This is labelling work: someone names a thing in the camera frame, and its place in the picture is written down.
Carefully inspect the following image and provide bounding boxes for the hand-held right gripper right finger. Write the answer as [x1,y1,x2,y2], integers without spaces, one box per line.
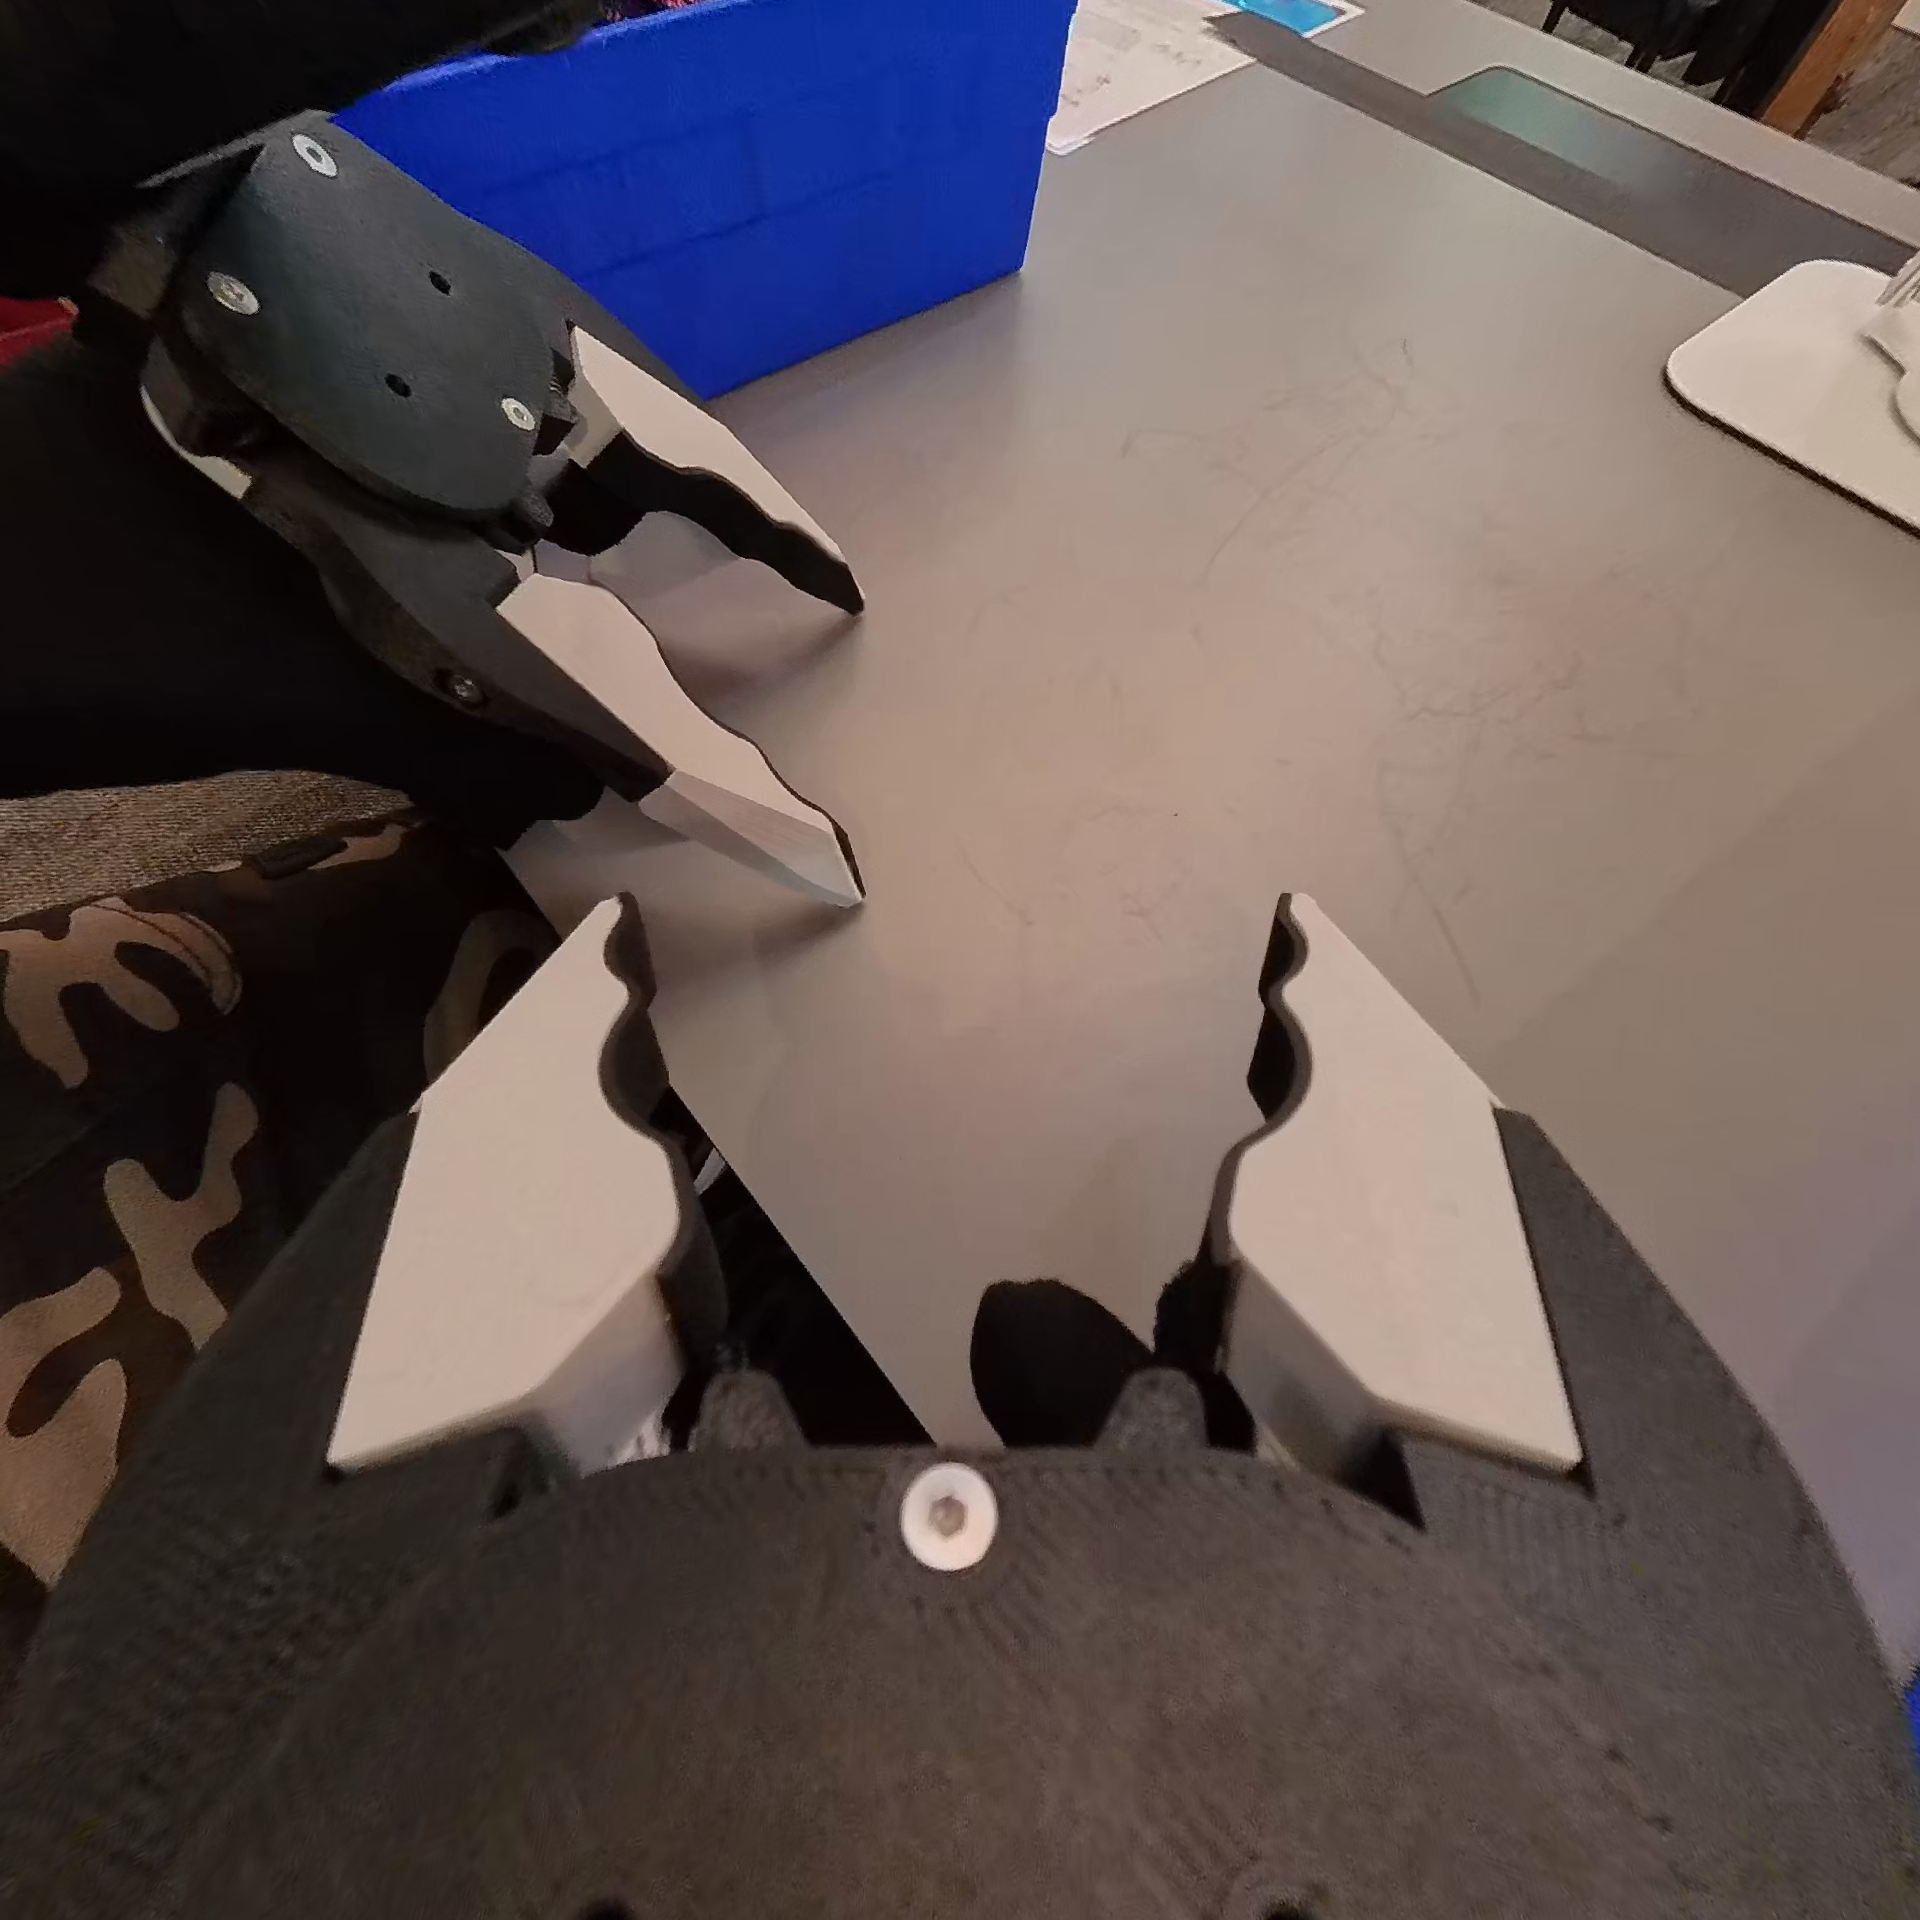
[1200,892,1591,1475]

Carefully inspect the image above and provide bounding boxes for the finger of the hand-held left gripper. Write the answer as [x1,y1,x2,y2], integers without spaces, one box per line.
[499,524,870,911]
[532,325,870,617]

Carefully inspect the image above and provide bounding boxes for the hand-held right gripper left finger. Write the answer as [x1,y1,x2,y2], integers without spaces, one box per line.
[325,892,733,1471]

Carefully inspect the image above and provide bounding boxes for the blue plastic bin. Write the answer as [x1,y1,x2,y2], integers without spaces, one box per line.
[332,0,1081,400]

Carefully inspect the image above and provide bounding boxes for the person's camouflage pants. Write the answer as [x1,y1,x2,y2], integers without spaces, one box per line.
[0,862,559,1652]

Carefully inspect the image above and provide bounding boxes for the white printed paper sheet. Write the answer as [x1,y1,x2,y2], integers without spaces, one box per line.
[1043,0,1254,156]

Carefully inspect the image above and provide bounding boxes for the blue white paper sheet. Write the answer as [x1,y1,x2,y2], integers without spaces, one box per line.
[1200,0,1369,43]

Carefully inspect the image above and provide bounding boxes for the white monitor stand base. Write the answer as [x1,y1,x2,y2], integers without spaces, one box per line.
[1664,258,1920,534]

